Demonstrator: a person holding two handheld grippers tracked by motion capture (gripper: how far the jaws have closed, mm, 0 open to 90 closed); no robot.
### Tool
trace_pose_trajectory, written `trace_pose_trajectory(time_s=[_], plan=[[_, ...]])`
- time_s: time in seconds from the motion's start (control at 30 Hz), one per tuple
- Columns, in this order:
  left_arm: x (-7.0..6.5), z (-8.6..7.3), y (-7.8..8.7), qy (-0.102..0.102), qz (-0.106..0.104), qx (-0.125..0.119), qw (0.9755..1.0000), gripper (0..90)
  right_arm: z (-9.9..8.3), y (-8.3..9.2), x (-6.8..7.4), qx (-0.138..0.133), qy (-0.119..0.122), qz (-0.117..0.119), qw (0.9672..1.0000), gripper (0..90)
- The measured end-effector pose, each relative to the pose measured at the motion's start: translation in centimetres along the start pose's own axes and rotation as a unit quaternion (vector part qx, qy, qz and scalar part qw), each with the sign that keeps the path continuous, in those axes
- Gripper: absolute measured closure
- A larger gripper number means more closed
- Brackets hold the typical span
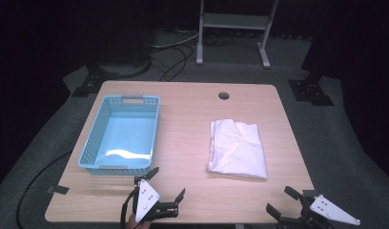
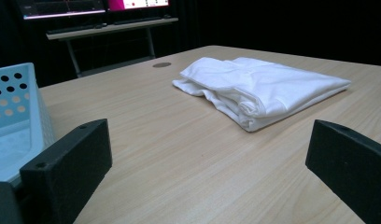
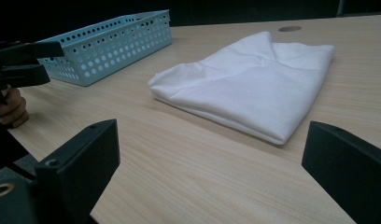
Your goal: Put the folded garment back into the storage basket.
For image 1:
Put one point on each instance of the person's left hand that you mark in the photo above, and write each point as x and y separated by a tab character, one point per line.
135	225

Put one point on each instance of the black stand base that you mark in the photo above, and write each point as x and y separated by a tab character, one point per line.
94	82
310	90

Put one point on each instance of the white metal stand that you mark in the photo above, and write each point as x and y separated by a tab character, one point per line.
234	20

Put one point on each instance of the white cloth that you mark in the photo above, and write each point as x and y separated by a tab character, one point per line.
237	149

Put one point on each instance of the blue plastic basket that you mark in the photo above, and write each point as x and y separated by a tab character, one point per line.
126	133

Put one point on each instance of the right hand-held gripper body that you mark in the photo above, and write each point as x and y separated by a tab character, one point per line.
326	210

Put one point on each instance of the black tape strip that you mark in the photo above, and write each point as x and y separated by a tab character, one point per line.
308	192
57	190

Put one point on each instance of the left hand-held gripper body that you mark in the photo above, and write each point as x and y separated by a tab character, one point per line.
146	197

